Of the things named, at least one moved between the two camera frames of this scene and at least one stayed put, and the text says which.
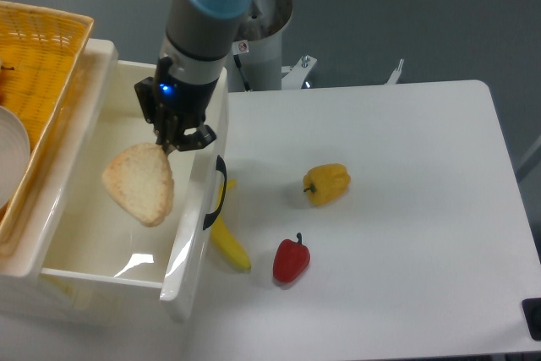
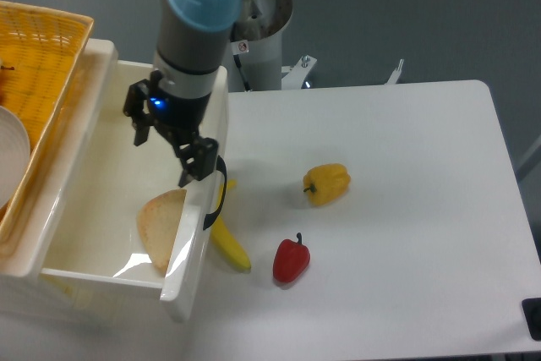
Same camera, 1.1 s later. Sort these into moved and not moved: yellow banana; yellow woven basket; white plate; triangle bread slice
Moved: triangle bread slice
Not moved: yellow woven basket; white plate; yellow banana
